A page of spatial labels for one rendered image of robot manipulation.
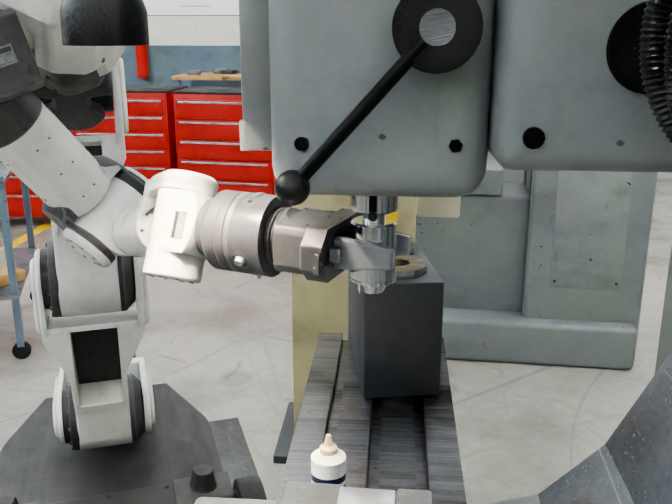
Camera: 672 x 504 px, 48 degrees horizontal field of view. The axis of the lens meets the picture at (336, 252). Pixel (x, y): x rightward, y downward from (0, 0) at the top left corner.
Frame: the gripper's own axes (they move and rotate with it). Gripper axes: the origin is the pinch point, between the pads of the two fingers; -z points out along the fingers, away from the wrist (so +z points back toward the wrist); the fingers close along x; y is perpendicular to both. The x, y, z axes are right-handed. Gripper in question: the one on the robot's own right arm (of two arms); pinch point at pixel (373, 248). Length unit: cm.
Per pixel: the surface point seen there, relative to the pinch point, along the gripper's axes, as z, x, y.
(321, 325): 75, 156, 80
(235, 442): 68, 84, 85
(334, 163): -0.1, -10.5, -10.5
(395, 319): 7.7, 31.5, 20.6
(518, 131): -14.9, -7.6, -13.7
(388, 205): -1.9, -1.3, -5.0
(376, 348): 10.1, 30.2, 25.2
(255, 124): 10.3, -5.5, -12.6
